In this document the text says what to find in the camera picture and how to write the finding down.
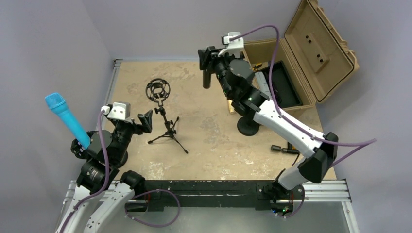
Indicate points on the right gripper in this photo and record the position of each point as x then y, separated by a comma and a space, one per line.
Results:
205, 56

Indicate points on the left round base stand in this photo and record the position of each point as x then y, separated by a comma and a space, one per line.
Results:
116, 145

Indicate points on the tan hard case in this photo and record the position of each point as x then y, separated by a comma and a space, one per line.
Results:
316, 57

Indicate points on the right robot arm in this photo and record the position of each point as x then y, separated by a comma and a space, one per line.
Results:
256, 108

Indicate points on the round base mic stand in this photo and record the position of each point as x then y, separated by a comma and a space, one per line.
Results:
247, 126

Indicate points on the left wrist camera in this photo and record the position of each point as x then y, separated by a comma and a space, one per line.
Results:
117, 111

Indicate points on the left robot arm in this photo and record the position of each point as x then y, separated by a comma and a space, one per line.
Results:
105, 151

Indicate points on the grey device in case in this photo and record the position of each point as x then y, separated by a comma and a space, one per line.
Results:
265, 88

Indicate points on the blue microphone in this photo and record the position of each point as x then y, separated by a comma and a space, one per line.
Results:
58, 105

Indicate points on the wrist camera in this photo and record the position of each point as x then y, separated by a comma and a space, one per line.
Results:
233, 44
117, 111

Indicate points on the cream microphone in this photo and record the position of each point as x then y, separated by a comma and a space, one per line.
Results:
230, 107

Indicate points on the black grey microphone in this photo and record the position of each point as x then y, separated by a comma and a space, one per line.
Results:
206, 79

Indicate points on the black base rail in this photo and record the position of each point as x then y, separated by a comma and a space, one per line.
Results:
261, 195

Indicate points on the black tripod mic stand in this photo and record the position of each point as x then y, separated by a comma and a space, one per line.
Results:
158, 90

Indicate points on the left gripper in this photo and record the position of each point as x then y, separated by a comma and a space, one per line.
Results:
145, 120

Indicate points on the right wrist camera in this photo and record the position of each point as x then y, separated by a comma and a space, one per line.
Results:
233, 44

